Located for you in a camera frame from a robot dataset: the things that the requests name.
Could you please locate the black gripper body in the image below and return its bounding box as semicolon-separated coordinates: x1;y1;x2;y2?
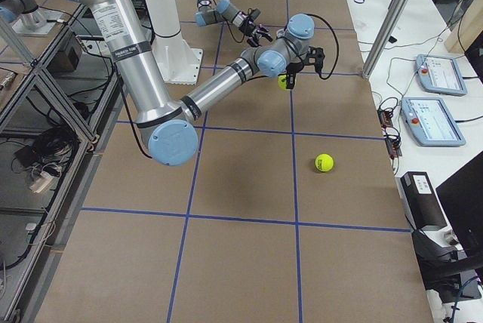
239;13;259;35
286;61;304;75

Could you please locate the yellow tennis ball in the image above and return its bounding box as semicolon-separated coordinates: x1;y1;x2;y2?
315;153;334;172
278;75;288;90

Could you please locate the clear tennis ball can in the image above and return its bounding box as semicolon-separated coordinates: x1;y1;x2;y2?
275;29;285;38

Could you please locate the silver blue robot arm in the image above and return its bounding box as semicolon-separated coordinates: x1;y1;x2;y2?
75;0;315;166
195;0;273;48

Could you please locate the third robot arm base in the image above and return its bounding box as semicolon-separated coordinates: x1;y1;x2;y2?
1;0;54;37

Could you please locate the small orange circuit board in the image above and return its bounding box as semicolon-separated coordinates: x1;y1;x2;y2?
377;108;394;128

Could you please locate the near teach pendant tablet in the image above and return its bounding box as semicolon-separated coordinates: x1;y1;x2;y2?
401;97;466;147

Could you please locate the teach pendant tablet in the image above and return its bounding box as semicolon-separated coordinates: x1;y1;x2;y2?
416;54;467;97
401;97;466;147

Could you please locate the far teach pendant tablet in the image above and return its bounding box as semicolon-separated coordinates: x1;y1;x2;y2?
416;54;467;97

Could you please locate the black box with label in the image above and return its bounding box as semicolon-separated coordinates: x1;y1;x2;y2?
400;171;447;231

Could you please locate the black computer monitor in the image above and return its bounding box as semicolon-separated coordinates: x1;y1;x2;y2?
436;152;482;254

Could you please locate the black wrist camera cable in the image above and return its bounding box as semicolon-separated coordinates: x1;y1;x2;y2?
307;13;341;80

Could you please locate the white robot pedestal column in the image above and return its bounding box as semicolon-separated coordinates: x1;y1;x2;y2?
145;0;203;85

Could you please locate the aluminium frame post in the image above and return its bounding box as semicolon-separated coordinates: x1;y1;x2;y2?
361;0;408;79

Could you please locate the aluminium side frame rack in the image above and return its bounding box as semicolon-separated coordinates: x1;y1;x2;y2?
1;10;115;322

